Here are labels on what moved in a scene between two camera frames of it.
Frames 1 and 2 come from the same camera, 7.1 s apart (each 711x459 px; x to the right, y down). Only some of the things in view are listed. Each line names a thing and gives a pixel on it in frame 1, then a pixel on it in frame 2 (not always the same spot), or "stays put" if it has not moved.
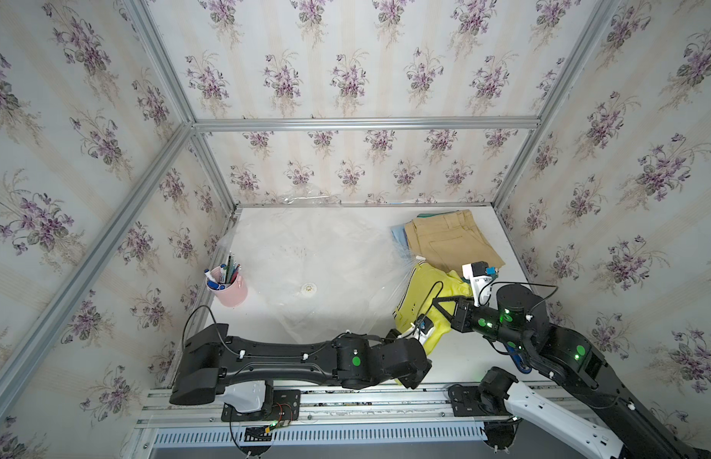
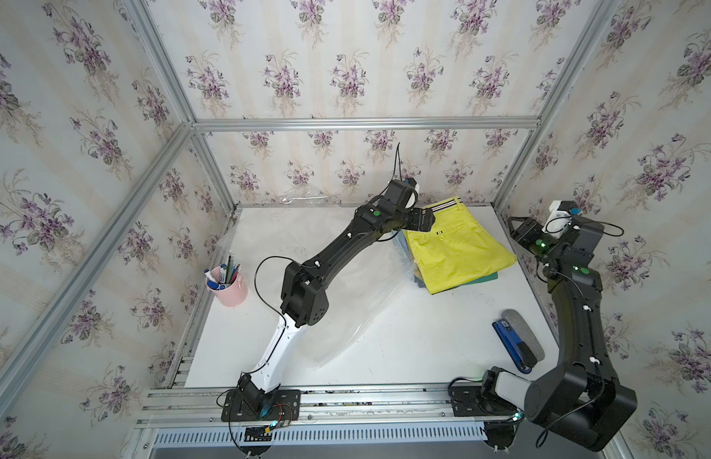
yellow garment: x=424 y=284 → x=458 y=251
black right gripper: x=463 y=317 → x=530 y=229
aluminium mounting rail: x=315 y=405 stays put
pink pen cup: x=226 y=283 stays put
